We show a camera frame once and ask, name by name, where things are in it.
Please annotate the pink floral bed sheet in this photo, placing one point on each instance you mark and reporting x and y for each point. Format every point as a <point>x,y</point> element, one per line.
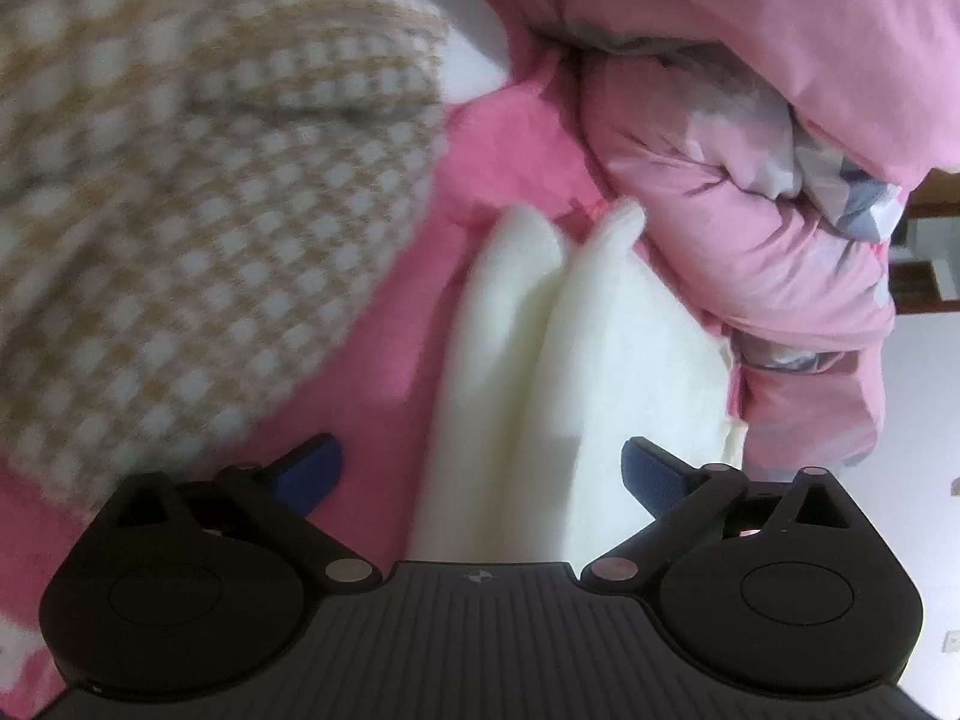
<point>420,330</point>

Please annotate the dark wooden furniture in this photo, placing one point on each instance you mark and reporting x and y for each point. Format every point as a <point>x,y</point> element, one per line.
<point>937,187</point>

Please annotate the tan checkered garment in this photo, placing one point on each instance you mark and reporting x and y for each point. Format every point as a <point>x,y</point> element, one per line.
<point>187,202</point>

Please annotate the white deer print fleece garment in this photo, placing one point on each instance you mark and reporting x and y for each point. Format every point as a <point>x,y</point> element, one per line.
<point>615,360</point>

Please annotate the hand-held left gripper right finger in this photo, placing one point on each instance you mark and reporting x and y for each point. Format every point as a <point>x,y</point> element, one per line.
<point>652,472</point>

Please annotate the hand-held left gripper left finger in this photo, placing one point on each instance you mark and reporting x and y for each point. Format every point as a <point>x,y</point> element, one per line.
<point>311,472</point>

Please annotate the pink and grey quilt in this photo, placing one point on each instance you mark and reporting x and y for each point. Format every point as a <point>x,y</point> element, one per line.
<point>750,240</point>

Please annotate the white wall socket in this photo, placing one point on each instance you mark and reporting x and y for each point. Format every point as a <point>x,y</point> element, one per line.
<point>952,641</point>

